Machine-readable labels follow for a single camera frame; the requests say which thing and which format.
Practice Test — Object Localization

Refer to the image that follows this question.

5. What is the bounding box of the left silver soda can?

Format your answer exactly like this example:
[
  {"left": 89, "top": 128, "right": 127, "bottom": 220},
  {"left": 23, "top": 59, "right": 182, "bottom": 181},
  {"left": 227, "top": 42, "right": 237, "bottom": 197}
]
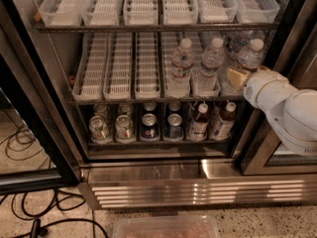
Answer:
[{"left": 89, "top": 115, "right": 111, "bottom": 145}]

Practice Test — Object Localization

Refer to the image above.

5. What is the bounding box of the rear blue pepsi can right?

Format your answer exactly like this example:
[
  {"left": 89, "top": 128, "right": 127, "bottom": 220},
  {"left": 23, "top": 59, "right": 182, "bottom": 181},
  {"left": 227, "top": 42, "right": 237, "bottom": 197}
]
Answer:
[{"left": 166, "top": 102, "right": 181, "bottom": 116}]

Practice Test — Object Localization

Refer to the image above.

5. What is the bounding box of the black floor cable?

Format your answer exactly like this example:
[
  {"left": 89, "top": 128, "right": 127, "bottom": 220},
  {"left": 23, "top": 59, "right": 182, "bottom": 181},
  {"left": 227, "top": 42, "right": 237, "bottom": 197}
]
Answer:
[{"left": 0, "top": 122, "right": 110, "bottom": 238}]

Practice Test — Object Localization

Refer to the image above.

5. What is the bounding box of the wire shelf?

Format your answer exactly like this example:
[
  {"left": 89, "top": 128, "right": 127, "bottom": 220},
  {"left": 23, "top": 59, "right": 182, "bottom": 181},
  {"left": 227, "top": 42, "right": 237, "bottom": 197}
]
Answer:
[
  {"left": 70, "top": 95, "right": 245, "bottom": 105},
  {"left": 36, "top": 23, "right": 277, "bottom": 33}
]

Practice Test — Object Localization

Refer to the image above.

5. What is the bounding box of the tray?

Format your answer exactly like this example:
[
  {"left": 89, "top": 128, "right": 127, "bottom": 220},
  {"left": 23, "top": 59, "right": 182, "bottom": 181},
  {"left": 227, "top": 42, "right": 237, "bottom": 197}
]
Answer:
[
  {"left": 219, "top": 30, "right": 264, "bottom": 96},
  {"left": 81, "top": 0, "right": 123, "bottom": 27},
  {"left": 103, "top": 33, "right": 133, "bottom": 100},
  {"left": 39, "top": 0, "right": 83, "bottom": 27},
  {"left": 123, "top": 0, "right": 159, "bottom": 26},
  {"left": 162, "top": 0, "right": 199, "bottom": 25},
  {"left": 161, "top": 34, "right": 180, "bottom": 98},
  {"left": 188, "top": 34, "right": 220, "bottom": 97},
  {"left": 236, "top": 0, "right": 279, "bottom": 24},
  {"left": 72, "top": 33, "right": 108, "bottom": 102},
  {"left": 197, "top": 0, "right": 238, "bottom": 23},
  {"left": 135, "top": 32, "right": 160, "bottom": 99}
]

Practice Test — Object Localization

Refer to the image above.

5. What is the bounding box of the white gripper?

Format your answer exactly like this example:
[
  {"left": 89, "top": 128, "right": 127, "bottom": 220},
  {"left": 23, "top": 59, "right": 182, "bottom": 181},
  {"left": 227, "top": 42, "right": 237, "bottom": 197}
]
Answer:
[{"left": 226, "top": 65, "right": 297, "bottom": 112}]

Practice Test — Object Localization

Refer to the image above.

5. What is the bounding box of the right silver soda can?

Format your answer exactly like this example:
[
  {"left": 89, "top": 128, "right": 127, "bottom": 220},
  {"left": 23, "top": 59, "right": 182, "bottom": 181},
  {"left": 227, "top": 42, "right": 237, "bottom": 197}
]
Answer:
[{"left": 115, "top": 115, "right": 135, "bottom": 142}]

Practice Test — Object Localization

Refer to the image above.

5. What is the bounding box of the rear silver can right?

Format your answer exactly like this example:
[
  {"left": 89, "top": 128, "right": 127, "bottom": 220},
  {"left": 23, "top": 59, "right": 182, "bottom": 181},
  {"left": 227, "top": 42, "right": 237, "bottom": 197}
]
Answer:
[{"left": 118, "top": 103, "right": 134, "bottom": 117}]

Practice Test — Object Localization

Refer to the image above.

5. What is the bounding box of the rear blue pepsi can left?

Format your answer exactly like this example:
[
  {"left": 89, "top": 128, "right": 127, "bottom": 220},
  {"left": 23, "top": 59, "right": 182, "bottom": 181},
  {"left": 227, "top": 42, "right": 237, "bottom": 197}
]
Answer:
[{"left": 142, "top": 102, "right": 158, "bottom": 115}]

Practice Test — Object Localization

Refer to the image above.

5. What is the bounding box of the right brown tea bottle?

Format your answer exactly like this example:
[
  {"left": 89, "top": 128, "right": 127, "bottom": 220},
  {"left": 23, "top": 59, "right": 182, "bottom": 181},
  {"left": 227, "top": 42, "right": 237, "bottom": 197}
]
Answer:
[{"left": 209, "top": 101, "right": 237, "bottom": 141}]

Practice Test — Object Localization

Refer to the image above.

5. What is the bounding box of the middle wire shelf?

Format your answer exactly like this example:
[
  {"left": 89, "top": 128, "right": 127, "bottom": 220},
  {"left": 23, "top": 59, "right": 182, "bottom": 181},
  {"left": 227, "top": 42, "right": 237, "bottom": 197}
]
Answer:
[{"left": 70, "top": 95, "right": 245, "bottom": 105}]

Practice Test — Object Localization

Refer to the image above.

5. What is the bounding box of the brown tea bottle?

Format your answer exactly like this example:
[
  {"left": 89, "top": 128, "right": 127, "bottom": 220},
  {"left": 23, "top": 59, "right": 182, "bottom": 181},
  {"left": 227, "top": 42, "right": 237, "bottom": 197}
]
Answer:
[
  {"left": 209, "top": 101, "right": 237, "bottom": 141},
  {"left": 187, "top": 102, "right": 209, "bottom": 142}
]

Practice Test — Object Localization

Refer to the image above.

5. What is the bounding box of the fridge glass door left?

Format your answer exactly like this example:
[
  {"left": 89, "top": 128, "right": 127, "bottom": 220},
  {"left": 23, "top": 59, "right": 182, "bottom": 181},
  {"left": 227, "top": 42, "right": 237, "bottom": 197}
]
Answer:
[{"left": 0, "top": 30, "right": 80, "bottom": 195}]

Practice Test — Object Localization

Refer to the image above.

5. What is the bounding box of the stainless steel fridge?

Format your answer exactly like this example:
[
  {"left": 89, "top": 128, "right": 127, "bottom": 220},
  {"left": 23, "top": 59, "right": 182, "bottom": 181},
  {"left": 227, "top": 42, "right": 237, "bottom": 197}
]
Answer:
[{"left": 0, "top": 0, "right": 316, "bottom": 209}]

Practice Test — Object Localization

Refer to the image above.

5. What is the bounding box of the left brown tea bottle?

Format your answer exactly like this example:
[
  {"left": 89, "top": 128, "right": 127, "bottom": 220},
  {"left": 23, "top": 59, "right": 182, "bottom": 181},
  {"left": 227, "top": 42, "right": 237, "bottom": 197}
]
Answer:
[{"left": 187, "top": 102, "right": 209, "bottom": 142}]

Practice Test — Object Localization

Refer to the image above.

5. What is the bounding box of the top wire shelf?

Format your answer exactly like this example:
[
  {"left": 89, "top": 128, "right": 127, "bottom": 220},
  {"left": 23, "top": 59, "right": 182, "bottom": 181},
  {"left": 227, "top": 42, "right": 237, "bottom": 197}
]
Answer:
[{"left": 36, "top": 23, "right": 277, "bottom": 33}]

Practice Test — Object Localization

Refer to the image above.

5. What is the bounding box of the blue pepsi can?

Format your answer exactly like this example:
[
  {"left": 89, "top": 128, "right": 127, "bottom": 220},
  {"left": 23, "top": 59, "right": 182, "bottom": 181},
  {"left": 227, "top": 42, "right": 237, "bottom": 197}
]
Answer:
[
  {"left": 166, "top": 102, "right": 181, "bottom": 116},
  {"left": 164, "top": 113, "right": 183, "bottom": 141},
  {"left": 142, "top": 102, "right": 158, "bottom": 115},
  {"left": 141, "top": 113, "right": 159, "bottom": 142}
]

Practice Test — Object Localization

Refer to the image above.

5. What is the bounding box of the rear silver can left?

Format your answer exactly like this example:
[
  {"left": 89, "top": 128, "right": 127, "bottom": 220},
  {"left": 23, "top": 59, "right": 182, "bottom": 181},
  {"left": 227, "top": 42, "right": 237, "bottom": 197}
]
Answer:
[{"left": 93, "top": 104, "right": 109, "bottom": 119}]

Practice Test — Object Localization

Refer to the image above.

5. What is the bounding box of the clear plastic container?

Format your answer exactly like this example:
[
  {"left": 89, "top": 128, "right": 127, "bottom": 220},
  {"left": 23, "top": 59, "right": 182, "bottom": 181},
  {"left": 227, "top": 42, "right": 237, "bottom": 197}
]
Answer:
[{"left": 111, "top": 215, "right": 220, "bottom": 238}]

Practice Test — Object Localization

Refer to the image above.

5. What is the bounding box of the silver soda can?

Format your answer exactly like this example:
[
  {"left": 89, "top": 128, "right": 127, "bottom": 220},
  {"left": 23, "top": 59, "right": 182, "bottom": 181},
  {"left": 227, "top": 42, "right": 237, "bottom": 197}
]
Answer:
[
  {"left": 89, "top": 115, "right": 111, "bottom": 145},
  {"left": 115, "top": 115, "right": 135, "bottom": 142}
]

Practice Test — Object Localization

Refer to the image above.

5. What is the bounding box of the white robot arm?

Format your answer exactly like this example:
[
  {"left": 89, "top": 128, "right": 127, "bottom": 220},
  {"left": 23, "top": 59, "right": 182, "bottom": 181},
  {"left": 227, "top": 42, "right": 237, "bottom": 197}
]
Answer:
[{"left": 225, "top": 67, "right": 317, "bottom": 157}]

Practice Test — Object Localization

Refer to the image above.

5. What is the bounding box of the water bottle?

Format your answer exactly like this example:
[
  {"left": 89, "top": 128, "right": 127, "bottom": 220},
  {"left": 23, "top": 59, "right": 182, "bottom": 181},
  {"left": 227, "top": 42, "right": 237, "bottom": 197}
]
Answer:
[
  {"left": 168, "top": 38, "right": 194, "bottom": 98},
  {"left": 195, "top": 38, "right": 225, "bottom": 96},
  {"left": 227, "top": 30, "right": 253, "bottom": 61},
  {"left": 231, "top": 39, "right": 264, "bottom": 72}
]

